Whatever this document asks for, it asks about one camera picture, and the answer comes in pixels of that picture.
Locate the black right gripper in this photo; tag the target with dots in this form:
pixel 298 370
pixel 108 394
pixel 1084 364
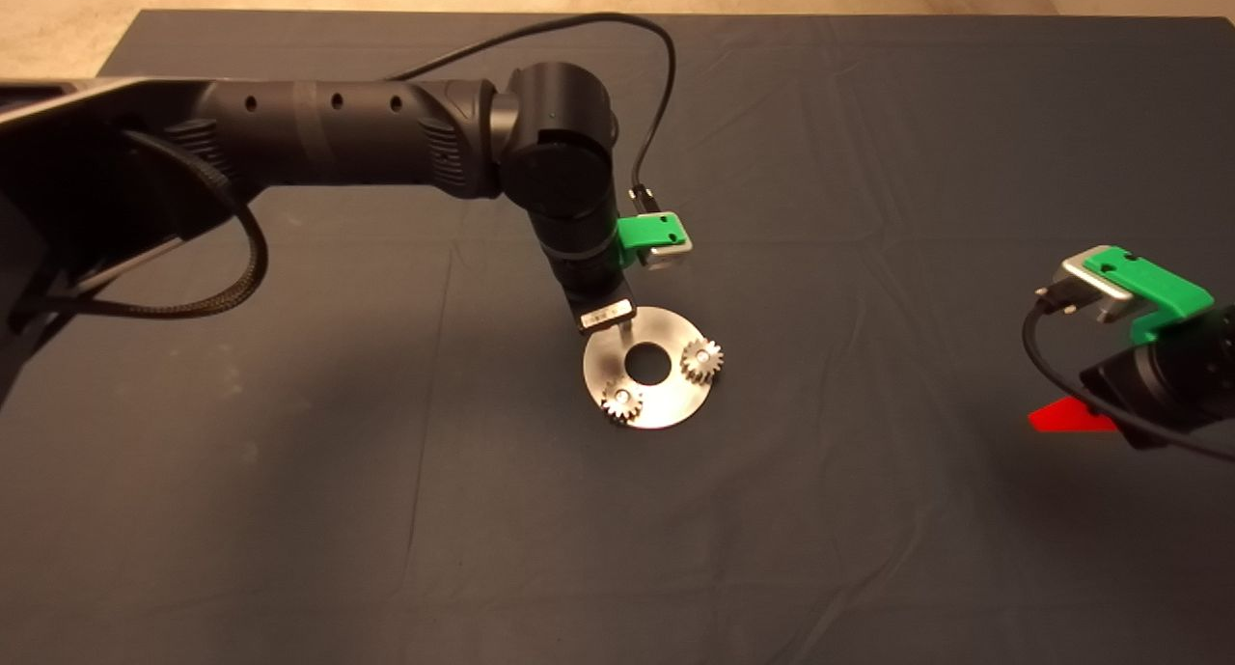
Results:
pixel 1124 395

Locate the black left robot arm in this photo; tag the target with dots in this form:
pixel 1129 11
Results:
pixel 338 134

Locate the dark grey table cloth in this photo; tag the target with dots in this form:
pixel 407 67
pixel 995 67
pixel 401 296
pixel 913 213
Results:
pixel 579 549

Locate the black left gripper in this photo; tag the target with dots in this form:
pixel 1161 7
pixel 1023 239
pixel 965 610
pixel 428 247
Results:
pixel 603 303

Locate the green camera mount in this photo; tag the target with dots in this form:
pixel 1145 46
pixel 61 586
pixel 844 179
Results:
pixel 1158 293
pixel 646 231

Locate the thick black braided sleeve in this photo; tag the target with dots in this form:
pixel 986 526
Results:
pixel 260 260

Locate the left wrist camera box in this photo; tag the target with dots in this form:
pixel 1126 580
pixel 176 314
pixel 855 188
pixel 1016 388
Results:
pixel 668 255

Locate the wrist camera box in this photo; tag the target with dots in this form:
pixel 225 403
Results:
pixel 668 255
pixel 1095 293

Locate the green left camera mount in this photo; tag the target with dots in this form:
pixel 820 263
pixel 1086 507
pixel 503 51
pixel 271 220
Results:
pixel 646 231

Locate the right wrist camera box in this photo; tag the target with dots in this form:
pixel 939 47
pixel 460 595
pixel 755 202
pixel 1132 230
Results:
pixel 1095 293

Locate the steel planetary gear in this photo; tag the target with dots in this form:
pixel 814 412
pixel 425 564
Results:
pixel 702 358
pixel 622 402

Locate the green right camera mount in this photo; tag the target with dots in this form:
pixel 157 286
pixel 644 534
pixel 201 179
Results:
pixel 1158 293

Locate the round metal carrier plate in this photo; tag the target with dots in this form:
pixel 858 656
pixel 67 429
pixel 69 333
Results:
pixel 666 400

